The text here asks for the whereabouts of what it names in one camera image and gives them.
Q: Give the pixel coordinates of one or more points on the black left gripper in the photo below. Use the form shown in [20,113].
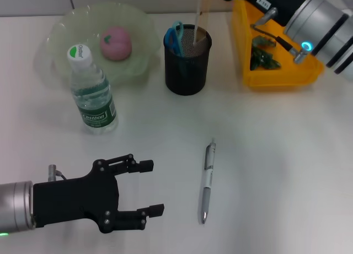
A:
[77,201]

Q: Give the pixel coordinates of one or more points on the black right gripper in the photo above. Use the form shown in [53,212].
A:
[275,3]

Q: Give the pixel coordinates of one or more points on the green plastic wrapper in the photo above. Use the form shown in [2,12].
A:
[263,58]

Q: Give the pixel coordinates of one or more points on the clear plastic ruler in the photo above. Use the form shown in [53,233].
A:
[199,17]

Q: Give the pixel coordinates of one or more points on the clear green-label water bottle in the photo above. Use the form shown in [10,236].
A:
[93,99]

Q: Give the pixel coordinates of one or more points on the pink toy peach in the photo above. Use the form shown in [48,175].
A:
[115,44]

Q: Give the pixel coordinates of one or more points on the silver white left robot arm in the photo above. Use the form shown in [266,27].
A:
[15,207]

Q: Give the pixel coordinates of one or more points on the grey white ballpoint pen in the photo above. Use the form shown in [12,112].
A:
[208,188]

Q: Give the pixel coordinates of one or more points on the black mesh pen holder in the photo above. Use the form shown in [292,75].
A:
[186,75]

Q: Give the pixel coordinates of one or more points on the translucent green fruit plate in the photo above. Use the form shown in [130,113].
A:
[138,50]

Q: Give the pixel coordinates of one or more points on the yellow plastic bin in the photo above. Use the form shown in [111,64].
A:
[275,77]

